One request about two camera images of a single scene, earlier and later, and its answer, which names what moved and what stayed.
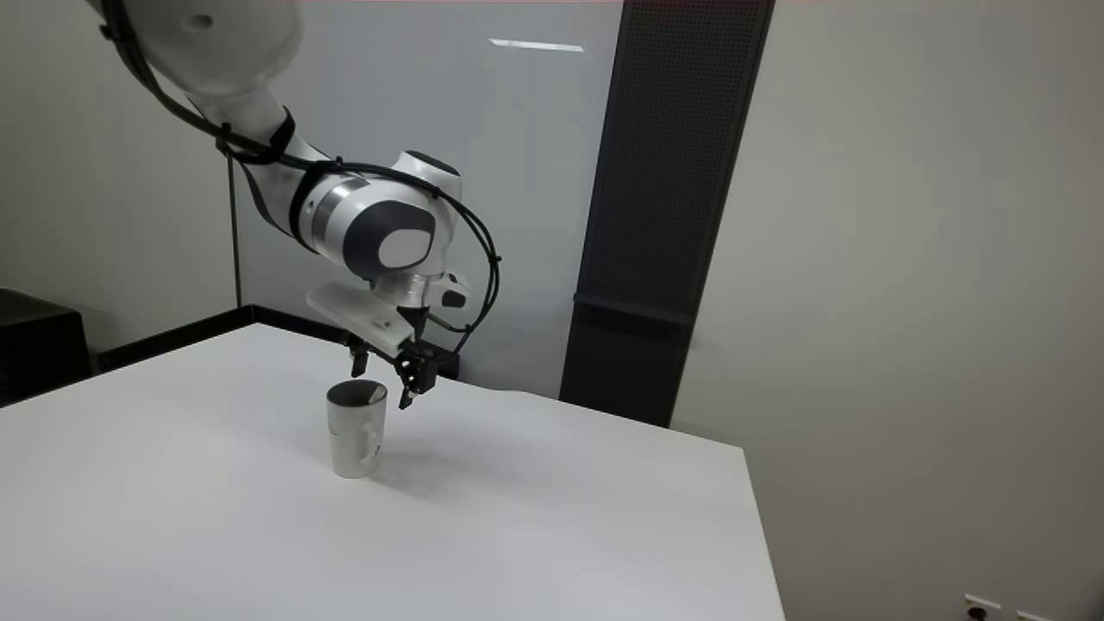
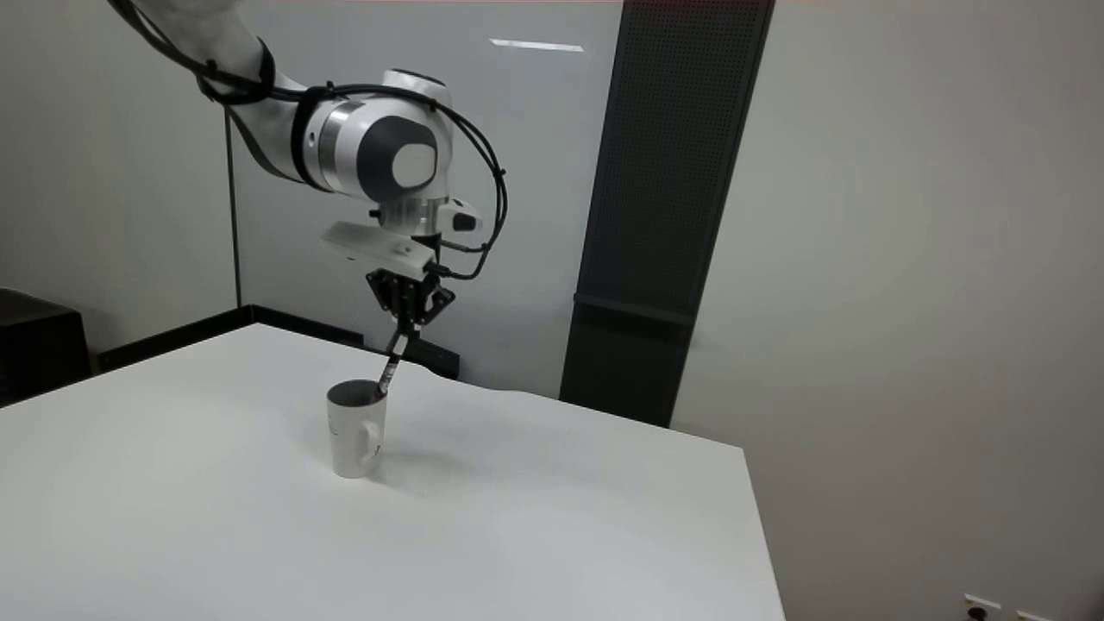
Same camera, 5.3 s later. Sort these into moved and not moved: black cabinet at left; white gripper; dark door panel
Moved: white gripper
Not moved: black cabinet at left; dark door panel
